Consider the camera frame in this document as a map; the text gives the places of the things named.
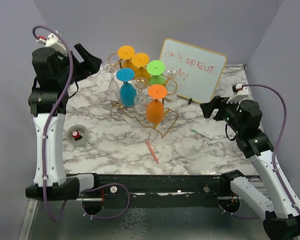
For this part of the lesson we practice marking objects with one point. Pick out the orange plastic wine glass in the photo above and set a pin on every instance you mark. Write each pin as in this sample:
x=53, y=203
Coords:
x=155, y=108

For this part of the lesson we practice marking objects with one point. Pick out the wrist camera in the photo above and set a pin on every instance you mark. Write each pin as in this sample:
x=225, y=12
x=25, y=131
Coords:
x=240, y=93
x=52, y=41

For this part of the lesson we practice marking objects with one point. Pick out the clear tall wine glass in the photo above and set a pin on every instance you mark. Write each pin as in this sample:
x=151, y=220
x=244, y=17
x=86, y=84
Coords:
x=112, y=67

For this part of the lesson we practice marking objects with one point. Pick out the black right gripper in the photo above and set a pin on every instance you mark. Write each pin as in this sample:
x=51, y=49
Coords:
x=218, y=102

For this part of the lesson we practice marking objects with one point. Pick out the yellow plastic wine glass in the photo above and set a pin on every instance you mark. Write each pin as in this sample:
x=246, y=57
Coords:
x=125, y=53
x=140, y=61

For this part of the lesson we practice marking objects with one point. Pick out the blue plastic wine glass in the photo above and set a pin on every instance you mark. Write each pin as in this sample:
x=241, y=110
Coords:
x=127, y=91

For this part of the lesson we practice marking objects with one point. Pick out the yellow framed whiteboard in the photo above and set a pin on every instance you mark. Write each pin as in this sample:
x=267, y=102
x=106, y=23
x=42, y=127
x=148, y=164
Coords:
x=198, y=69

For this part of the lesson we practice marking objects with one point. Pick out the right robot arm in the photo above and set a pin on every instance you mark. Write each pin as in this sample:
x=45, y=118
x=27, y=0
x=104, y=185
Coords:
x=280, y=210

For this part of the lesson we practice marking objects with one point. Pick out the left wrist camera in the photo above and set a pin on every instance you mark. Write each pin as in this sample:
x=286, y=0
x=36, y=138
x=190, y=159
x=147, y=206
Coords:
x=52, y=41

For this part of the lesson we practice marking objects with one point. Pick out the clear tape roll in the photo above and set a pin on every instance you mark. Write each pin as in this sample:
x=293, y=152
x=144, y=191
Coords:
x=78, y=135

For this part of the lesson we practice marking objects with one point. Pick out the red marker pen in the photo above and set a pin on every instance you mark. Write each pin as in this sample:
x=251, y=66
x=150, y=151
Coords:
x=151, y=151

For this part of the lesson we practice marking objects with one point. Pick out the gold wire wine glass rack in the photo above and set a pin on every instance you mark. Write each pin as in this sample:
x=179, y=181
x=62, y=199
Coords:
x=133, y=114

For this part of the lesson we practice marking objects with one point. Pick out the white green marker pen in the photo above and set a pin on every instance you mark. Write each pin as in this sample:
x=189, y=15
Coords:
x=201, y=134

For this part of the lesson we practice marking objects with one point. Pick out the green plastic wine glass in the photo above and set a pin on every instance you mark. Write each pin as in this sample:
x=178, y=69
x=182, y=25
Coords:
x=155, y=68

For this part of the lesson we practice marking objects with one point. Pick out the black metal base frame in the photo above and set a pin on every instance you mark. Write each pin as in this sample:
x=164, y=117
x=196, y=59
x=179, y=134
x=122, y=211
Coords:
x=161, y=191

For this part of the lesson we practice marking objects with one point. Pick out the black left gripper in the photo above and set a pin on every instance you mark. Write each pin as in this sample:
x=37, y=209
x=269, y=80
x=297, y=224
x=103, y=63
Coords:
x=89, y=65

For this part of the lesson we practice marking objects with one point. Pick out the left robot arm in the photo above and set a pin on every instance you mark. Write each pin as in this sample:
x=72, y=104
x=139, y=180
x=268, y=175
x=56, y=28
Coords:
x=55, y=72

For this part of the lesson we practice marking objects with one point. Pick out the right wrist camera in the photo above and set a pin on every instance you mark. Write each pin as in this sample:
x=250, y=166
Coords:
x=240, y=93

